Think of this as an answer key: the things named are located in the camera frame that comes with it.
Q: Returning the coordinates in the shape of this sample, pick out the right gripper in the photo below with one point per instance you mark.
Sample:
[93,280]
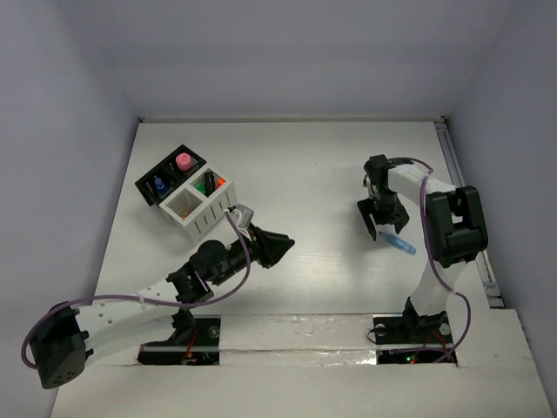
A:
[399,216]

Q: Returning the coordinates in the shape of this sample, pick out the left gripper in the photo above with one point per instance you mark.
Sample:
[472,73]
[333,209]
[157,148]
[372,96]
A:
[261,248]

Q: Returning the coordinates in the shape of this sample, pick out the pink-capped clear pencil tube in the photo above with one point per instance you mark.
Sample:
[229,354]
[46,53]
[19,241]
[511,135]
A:
[184,162]

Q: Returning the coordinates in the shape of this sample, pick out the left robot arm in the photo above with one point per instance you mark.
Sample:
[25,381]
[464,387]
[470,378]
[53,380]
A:
[74,334]

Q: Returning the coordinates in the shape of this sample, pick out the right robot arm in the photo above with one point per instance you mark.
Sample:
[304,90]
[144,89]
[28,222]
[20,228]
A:
[454,232]

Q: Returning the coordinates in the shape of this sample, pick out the white slotted organizer box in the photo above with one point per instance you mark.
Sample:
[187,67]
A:
[207,210]

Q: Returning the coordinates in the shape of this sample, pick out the black slotted organizer box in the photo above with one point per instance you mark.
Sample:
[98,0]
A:
[167,170]

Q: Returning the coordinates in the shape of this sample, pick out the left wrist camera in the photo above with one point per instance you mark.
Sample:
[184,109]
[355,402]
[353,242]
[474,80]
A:
[241,217]

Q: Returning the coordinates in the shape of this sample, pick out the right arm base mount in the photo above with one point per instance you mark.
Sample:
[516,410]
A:
[408,338]

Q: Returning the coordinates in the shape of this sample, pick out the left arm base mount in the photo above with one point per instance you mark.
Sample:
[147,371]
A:
[194,342]

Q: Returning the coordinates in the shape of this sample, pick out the aluminium side rail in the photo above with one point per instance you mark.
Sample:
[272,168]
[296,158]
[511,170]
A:
[472,230]

